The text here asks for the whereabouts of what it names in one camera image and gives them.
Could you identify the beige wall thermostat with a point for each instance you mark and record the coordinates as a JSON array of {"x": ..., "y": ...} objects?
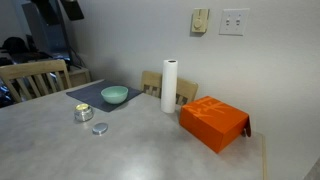
[{"x": 200, "y": 20}]

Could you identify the silver round jar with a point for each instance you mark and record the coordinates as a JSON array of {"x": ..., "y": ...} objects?
[{"x": 83, "y": 112}]

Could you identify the wooden chair with slatted backrest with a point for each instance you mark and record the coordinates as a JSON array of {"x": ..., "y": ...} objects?
[{"x": 33, "y": 71}]

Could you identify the white double light switch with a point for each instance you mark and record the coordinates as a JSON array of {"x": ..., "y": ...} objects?
[{"x": 234, "y": 21}]

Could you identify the wooden chair with short backrest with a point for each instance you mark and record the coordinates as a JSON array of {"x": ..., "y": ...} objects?
[{"x": 186, "y": 88}]

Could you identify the dark blue cloth placemat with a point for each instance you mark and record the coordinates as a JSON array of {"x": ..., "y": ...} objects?
[{"x": 90, "y": 95}]

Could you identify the white paper towel roll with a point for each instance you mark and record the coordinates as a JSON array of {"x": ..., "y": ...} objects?
[{"x": 169, "y": 86}]

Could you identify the light wooden side cabinet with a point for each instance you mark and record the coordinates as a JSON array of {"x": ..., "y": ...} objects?
[{"x": 79, "y": 76}]

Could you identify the orange cardboard box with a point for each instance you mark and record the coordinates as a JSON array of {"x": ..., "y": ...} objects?
[{"x": 213, "y": 121}]

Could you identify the mint green bowl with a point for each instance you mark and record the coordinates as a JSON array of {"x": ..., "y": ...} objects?
[{"x": 114, "y": 94}]

